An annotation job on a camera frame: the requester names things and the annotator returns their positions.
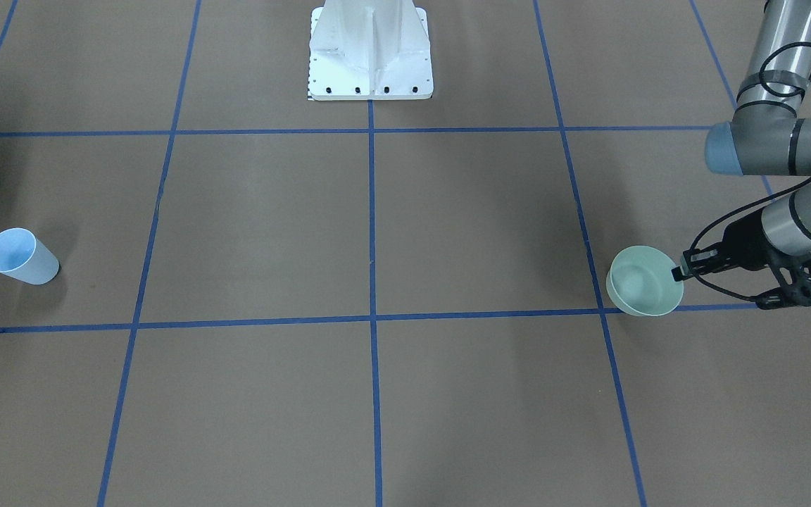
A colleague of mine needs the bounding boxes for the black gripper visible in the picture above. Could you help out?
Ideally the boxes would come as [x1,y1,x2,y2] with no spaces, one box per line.
[672,215,779,282]

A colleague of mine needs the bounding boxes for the light blue plastic cup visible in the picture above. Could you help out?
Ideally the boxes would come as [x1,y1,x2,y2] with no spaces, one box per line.
[0,227,61,285]

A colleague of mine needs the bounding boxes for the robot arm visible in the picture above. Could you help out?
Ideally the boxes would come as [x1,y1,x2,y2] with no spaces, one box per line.
[673,1,811,283]

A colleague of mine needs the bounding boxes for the brown paper table mat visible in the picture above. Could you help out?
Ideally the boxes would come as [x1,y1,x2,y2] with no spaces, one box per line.
[0,1,811,506]

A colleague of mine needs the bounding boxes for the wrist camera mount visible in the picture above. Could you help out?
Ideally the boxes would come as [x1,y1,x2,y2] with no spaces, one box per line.
[754,251,811,309]

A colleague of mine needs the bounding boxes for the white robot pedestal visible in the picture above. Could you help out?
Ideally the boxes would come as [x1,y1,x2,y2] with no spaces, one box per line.
[307,1,434,101]

